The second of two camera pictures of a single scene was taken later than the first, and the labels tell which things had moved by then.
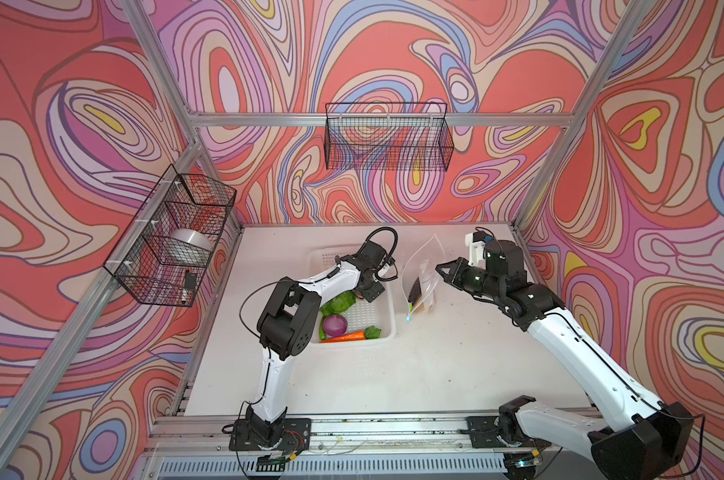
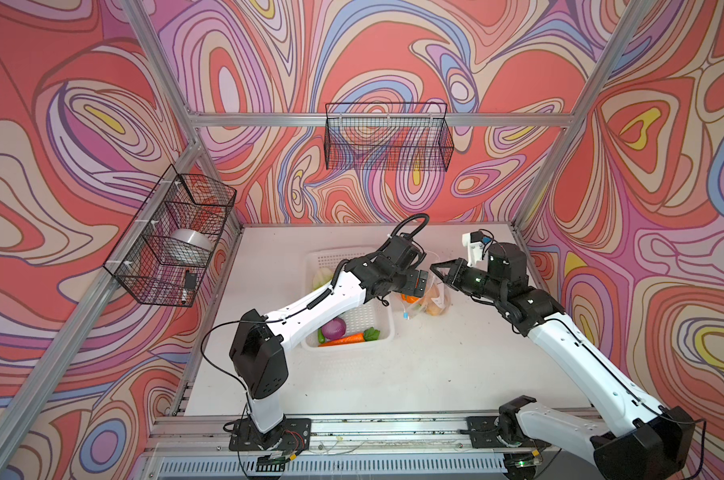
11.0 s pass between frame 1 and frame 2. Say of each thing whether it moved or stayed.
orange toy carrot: stayed
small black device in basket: stayed
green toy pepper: stayed
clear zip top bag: moved
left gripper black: moved
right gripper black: stayed
